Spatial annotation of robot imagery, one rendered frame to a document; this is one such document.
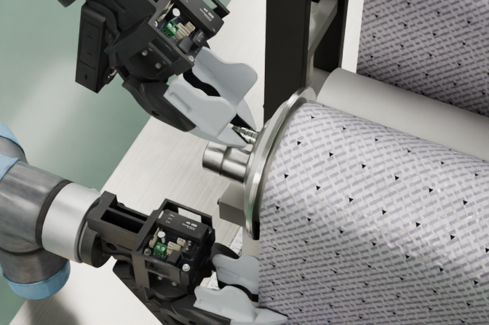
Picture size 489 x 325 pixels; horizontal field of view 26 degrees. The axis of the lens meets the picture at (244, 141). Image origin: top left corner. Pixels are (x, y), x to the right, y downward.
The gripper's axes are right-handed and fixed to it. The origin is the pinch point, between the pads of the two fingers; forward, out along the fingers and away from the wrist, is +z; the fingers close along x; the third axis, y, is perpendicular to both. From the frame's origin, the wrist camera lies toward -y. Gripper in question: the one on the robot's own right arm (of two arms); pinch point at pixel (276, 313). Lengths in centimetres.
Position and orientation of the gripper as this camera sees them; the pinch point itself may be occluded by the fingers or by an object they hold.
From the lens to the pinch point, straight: 105.9
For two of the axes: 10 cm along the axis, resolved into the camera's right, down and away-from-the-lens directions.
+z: 9.1, 3.3, -2.7
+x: 4.2, -7.1, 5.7
